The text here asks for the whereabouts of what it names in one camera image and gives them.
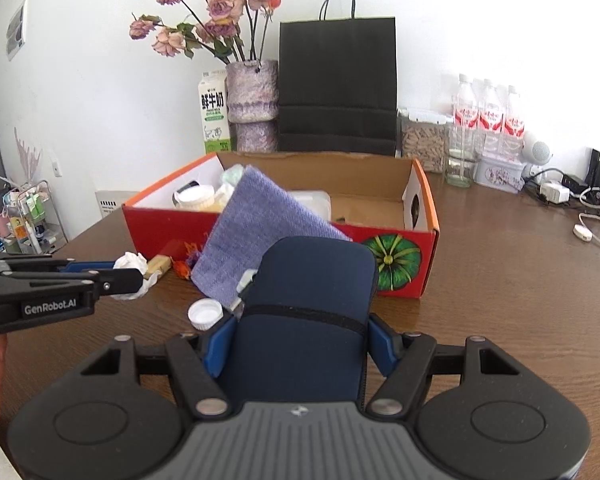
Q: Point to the right water bottle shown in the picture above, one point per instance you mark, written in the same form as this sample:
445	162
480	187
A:
514	126

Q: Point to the purple ceramic vase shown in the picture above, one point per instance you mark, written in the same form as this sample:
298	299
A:
252	104

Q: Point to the translucent cotton swab box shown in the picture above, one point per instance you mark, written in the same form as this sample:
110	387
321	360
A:
318	202

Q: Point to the empty glass cup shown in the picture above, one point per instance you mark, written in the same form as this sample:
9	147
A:
461	156

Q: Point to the navy zip case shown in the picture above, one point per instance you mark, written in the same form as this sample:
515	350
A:
302	336

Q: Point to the black paper bag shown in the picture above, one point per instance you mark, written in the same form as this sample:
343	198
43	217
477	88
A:
338	90

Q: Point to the white tin box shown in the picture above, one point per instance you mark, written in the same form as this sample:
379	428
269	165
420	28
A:
501	173

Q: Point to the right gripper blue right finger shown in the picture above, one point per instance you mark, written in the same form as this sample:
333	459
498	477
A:
385	345

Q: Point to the white bottle cap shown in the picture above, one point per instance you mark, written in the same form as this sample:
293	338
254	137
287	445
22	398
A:
204	313

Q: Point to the clear jar of seeds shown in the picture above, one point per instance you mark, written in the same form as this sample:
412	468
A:
422	137

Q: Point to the white milk carton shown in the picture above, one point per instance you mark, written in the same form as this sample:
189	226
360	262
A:
215	126

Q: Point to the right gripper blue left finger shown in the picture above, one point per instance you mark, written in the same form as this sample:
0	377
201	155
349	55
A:
215	345

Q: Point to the yellow plush toy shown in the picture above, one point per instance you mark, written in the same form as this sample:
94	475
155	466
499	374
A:
216	205

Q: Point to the white round speaker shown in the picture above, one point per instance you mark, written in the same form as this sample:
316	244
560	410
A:
535	155

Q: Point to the small gold wrapped candy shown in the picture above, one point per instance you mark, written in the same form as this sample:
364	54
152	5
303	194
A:
160	264

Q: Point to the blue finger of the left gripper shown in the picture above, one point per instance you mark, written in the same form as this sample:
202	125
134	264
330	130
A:
117	282
87	266

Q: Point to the water bottle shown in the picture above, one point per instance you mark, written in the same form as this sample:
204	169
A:
514	126
465	105
491	113

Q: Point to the dried rose bouquet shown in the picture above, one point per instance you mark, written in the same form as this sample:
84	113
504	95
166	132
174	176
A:
230	30

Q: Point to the white power adapter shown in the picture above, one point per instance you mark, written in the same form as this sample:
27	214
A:
554	193

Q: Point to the clear green pack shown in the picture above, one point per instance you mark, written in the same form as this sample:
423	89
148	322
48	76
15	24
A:
232	175

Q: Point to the wire storage rack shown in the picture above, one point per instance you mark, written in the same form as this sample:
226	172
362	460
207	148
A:
29	221

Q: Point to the black upright device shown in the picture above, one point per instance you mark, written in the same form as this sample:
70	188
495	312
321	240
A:
592	178

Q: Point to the middle water bottle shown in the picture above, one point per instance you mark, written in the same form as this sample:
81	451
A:
491	113

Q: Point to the left water bottle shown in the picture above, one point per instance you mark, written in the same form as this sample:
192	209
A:
465	105

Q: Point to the red cardboard box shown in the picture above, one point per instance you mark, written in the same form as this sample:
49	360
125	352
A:
382	202

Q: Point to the purple cloth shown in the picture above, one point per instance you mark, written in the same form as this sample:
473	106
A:
258	215

